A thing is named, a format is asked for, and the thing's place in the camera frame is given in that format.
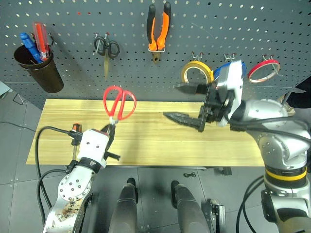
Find yellow tape roll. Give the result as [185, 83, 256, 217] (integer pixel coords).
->
[180, 61, 214, 84]

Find dark brown metal cup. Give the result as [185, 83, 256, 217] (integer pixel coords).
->
[13, 45, 65, 94]

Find black handled scissors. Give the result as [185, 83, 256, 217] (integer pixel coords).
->
[94, 35, 121, 81]

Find red tape roll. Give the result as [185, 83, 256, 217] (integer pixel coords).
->
[247, 59, 280, 84]

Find orange and black screwdriver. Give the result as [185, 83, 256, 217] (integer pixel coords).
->
[71, 123, 83, 162]

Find black table leg foot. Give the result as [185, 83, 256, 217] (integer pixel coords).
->
[213, 166, 232, 176]

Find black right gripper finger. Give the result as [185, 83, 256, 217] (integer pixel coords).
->
[173, 83, 210, 96]
[162, 111, 207, 133]

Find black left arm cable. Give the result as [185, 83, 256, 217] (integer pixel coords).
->
[35, 126, 82, 228]

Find black metal frame with caster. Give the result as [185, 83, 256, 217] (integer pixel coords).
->
[206, 199, 227, 233]

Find blue tape roll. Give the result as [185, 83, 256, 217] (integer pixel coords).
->
[213, 62, 247, 80]

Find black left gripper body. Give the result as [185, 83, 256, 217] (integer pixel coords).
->
[104, 123, 117, 160]

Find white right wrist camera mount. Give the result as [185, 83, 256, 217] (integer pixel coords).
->
[215, 60, 244, 128]

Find dark rounded shape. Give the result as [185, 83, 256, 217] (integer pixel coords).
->
[170, 180, 211, 233]
[108, 177, 139, 233]

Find grey perforated metal pegboard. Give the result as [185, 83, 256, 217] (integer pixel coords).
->
[0, 0, 311, 110]

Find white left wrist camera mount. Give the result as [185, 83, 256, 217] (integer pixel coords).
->
[77, 129, 109, 168]

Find person in dark clothing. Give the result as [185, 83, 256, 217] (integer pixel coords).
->
[279, 75, 311, 115]

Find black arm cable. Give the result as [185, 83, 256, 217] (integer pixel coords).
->
[35, 126, 82, 228]
[236, 175, 267, 233]
[229, 116, 311, 144]

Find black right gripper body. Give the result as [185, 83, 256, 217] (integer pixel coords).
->
[200, 83, 234, 124]

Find red handled scissors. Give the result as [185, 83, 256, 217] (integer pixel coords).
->
[103, 85, 137, 132]

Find blue handled screwdriver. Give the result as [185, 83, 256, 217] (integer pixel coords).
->
[19, 33, 42, 64]

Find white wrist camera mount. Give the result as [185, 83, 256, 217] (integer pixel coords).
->
[77, 129, 109, 168]
[215, 60, 244, 128]

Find orange and black pliers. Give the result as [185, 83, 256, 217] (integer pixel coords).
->
[146, 1, 172, 66]

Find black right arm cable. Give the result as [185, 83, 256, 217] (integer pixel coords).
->
[229, 116, 311, 144]
[236, 175, 267, 233]

